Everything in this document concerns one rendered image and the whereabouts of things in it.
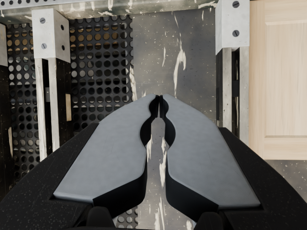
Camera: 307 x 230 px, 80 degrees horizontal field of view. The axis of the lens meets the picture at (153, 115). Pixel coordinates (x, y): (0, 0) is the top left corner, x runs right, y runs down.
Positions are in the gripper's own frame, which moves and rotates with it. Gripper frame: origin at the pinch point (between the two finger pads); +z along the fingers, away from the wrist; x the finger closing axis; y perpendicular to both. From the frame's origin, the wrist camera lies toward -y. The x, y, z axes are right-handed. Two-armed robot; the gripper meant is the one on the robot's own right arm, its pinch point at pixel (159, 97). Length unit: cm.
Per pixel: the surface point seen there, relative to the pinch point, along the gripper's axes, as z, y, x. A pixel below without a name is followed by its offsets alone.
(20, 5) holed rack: 46, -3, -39
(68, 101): 35.5, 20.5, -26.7
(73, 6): 45, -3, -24
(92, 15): 48, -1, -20
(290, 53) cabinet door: 38, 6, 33
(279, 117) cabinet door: 30.3, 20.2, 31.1
